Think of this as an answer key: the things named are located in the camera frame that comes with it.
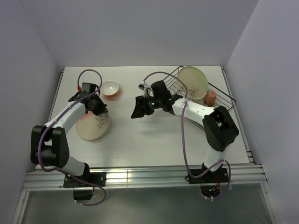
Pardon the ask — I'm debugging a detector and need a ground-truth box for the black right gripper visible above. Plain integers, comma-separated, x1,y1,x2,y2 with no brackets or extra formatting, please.
131,94,162,119

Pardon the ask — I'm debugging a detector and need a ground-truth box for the orange and white bowl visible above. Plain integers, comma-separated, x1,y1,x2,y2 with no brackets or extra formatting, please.
101,80,120,98

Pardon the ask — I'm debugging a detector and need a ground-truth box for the pink and cream plate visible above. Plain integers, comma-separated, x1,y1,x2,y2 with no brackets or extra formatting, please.
76,111,110,141

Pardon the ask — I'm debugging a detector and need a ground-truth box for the green and cream plate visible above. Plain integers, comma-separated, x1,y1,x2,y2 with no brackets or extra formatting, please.
177,66,209,99

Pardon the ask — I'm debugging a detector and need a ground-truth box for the pink ceramic mug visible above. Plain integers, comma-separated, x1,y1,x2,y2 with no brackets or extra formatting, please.
205,91,217,106

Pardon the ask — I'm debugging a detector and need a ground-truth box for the grey-green ceramic mug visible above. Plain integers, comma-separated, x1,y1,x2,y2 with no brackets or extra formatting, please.
194,99,205,105

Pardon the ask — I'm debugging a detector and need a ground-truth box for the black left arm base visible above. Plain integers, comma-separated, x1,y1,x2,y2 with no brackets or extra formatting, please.
61,164,107,206

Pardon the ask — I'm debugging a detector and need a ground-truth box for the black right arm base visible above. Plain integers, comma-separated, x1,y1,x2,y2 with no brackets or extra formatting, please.
185,168,231,199

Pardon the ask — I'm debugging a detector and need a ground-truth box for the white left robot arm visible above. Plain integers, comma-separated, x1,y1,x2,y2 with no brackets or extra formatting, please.
30,83,108,186

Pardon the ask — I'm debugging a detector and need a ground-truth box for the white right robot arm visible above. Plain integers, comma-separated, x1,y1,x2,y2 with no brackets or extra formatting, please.
131,81,239,182

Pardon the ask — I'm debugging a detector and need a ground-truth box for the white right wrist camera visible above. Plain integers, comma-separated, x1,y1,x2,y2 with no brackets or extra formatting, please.
138,81,153,98

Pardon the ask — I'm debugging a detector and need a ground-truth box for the aluminium mounting rail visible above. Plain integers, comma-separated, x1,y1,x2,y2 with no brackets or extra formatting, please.
22,163,268,191

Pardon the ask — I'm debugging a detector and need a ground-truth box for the dark wire dish rack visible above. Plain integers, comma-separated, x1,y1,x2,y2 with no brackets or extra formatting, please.
163,66,238,129

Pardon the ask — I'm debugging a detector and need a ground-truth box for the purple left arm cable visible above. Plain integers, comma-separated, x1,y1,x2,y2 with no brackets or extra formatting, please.
37,69,107,206

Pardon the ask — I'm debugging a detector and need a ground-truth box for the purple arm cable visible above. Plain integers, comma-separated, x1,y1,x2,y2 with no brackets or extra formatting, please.
142,71,233,199
37,69,107,206

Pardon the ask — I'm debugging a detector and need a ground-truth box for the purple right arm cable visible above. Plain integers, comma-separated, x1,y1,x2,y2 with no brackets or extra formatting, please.
142,71,233,199

